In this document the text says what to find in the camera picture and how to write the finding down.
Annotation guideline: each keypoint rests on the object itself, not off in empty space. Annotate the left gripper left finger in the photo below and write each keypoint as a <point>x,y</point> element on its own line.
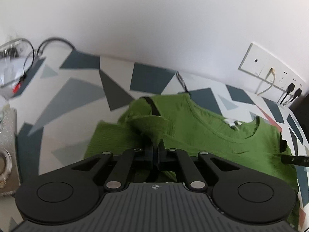
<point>134,165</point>

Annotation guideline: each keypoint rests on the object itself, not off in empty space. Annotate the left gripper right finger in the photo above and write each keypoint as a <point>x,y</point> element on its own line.
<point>179,162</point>

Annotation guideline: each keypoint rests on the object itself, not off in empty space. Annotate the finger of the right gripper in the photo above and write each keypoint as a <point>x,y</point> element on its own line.
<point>295,160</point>

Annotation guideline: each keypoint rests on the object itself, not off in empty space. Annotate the green ribbed knit top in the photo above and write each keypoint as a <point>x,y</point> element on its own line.
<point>180,123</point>

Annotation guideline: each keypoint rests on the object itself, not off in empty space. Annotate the black cabinet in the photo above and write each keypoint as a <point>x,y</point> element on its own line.
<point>300,109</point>

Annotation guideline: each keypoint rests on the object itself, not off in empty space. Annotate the black plug right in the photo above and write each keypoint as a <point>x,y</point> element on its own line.
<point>296,94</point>

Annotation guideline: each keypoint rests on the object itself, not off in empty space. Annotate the black plug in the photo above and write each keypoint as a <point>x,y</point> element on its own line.
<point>289,89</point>
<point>296,94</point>

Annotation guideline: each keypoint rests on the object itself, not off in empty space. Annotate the black plug left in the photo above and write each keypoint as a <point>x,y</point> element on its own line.
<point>289,89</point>

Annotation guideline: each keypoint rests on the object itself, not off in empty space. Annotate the geometric pattern table cover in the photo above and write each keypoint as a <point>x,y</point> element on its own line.
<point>65,95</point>

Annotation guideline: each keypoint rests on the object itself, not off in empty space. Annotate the clear plastic bag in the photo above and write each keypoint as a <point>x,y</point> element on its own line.
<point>17,58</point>

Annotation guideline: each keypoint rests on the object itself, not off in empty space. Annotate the white wall socket panel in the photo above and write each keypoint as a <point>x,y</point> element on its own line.
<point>265,66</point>

